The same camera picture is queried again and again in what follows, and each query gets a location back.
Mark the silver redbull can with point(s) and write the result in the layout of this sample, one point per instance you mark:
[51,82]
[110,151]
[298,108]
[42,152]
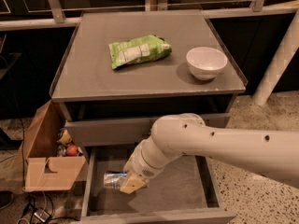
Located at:
[112,179]

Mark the green snack bag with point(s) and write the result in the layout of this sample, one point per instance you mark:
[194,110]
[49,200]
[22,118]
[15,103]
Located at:
[139,50]

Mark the yellowish packet in box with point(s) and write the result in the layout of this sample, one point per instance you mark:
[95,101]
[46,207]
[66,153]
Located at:
[64,137]

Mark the grey drawer cabinet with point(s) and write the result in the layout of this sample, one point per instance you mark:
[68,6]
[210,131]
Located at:
[87,88]

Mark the grey top drawer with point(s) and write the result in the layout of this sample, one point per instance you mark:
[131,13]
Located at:
[108,132]

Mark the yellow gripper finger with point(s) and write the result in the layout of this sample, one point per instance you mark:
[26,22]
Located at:
[132,182]

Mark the metal railing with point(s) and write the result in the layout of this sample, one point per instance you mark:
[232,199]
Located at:
[36,14]

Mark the grey open middle drawer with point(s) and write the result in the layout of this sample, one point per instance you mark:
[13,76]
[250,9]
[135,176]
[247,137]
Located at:
[184,193]

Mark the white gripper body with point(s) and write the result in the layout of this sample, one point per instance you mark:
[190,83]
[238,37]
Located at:
[141,168]

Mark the brown cardboard box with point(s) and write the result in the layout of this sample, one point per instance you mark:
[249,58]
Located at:
[45,170]

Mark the red apple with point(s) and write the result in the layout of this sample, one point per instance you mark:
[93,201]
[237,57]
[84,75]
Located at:
[72,150]

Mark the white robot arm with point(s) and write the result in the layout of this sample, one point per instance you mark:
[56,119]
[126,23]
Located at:
[272,154]

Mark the white ceramic bowl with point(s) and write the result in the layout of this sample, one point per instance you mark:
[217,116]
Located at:
[205,63]

